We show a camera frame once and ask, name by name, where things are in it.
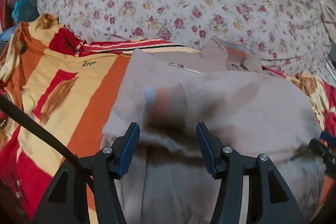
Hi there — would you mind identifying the floral quilt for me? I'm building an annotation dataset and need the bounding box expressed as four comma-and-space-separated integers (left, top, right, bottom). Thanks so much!
38, 0, 335, 83

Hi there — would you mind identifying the beige zip jacket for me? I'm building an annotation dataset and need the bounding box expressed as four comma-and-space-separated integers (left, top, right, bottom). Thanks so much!
102, 38, 325, 223

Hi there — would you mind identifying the black cable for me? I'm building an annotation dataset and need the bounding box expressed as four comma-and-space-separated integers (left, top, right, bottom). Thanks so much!
0, 94, 95, 193

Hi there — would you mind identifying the blue plastic bag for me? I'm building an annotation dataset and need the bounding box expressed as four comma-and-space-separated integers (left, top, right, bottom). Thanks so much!
11, 0, 39, 25

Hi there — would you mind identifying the orange red patterned blanket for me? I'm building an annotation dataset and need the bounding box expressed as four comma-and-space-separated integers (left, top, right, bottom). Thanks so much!
1, 15, 335, 223

